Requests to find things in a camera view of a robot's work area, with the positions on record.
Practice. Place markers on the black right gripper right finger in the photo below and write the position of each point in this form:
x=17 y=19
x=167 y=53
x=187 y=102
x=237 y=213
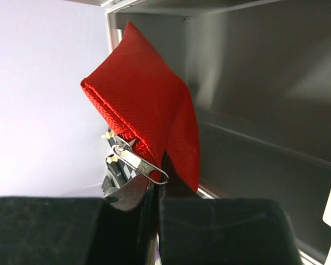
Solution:
x=174 y=227

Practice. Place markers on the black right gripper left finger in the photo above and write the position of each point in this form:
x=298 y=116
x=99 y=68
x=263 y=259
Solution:
x=130 y=222

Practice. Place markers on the red first aid pouch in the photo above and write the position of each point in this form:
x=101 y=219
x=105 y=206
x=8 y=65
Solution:
x=142 y=99

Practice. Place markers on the black white chessboard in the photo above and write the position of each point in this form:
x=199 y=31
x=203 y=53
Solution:
x=115 y=177

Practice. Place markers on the grey metal case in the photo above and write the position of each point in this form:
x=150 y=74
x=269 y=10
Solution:
x=259 y=73

